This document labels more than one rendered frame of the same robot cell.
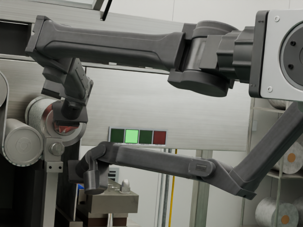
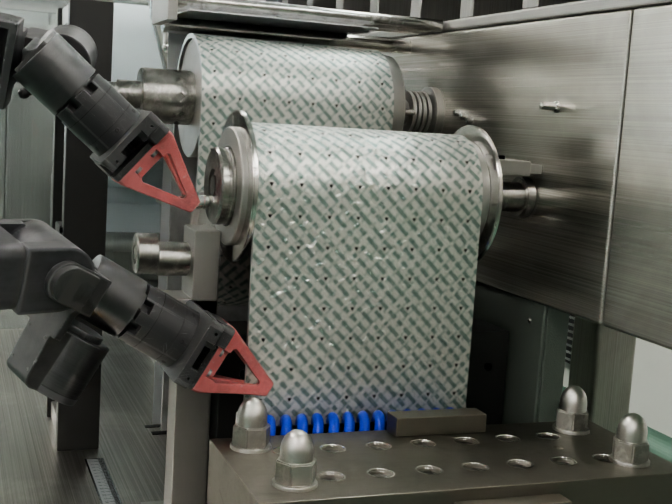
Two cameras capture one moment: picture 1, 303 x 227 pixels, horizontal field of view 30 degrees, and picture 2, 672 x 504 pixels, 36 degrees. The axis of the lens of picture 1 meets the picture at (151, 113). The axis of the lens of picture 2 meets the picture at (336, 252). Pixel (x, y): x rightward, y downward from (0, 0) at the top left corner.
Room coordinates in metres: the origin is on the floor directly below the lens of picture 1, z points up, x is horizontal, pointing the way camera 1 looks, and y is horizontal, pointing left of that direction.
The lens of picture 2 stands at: (1.92, -0.73, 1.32)
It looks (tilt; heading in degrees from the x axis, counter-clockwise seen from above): 7 degrees down; 93
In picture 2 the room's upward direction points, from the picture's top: 4 degrees clockwise
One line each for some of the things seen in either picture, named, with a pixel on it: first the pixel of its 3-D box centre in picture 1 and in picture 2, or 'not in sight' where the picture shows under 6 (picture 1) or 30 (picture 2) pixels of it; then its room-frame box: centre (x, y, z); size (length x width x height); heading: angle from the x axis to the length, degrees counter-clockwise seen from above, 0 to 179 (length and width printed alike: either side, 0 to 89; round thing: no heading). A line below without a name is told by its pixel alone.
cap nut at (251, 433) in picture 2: not in sight; (251, 422); (1.81, 0.15, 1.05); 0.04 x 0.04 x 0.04
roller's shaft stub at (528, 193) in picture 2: not in sight; (498, 196); (2.03, 0.39, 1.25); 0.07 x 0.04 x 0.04; 24
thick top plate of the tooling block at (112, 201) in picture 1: (96, 191); (446, 486); (1.99, 0.17, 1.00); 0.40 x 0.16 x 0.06; 24
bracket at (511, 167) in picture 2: not in sight; (506, 164); (2.04, 0.39, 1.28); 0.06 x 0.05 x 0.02; 24
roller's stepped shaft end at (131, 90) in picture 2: not in sight; (113, 92); (1.59, 0.47, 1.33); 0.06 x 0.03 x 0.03; 24
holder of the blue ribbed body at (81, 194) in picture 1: (73, 189); not in sight; (1.91, 0.24, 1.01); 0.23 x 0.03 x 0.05; 24
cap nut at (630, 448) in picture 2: not in sight; (631, 437); (2.15, 0.19, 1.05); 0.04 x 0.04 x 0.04
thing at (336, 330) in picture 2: (68, 162); (362, 342); (1.90, 0.26, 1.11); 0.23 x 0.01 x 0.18; 24
